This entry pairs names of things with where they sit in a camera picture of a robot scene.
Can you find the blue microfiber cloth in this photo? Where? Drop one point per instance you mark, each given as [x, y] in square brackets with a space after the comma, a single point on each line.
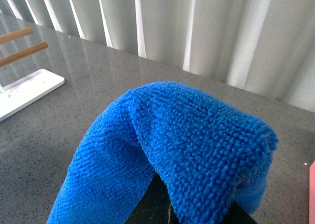
[208, 153]

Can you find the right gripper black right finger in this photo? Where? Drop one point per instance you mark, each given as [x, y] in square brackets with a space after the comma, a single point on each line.
[236, 215]

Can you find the white rack with wooden bars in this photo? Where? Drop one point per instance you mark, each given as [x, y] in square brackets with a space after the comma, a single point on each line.
[25, 91]

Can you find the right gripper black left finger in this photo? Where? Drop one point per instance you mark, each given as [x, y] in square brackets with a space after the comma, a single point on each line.
[154, 207]

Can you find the white pleated curtain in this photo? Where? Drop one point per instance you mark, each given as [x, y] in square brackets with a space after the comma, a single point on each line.
[265, 47]

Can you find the pink plastic box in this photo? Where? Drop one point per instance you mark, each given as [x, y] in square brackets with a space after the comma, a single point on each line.
[312, 194]

